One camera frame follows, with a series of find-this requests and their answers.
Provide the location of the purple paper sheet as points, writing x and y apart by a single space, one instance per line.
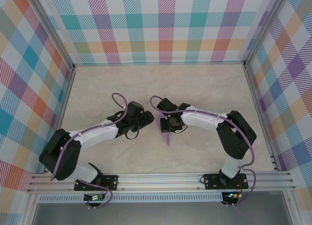
168 138

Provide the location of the aluminium table edge rail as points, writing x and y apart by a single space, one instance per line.
61 117
261 117

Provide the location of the grey metal panel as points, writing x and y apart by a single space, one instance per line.
158 215

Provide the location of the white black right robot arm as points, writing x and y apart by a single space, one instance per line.
202 120

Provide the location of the circuit board with green light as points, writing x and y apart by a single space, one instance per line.
232 195

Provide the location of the thin aluminium wall rail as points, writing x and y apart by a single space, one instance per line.
158 63

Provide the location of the aluminium frame post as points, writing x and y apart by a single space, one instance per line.
265 27
51 32

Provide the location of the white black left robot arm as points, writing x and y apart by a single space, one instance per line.
97 133

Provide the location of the small dark circuit board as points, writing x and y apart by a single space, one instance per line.
93 198

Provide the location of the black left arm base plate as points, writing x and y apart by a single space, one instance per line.
111 182

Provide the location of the long aluminium mounting rail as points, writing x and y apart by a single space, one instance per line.
158 182

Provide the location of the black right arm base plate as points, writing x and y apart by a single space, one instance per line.
209 183

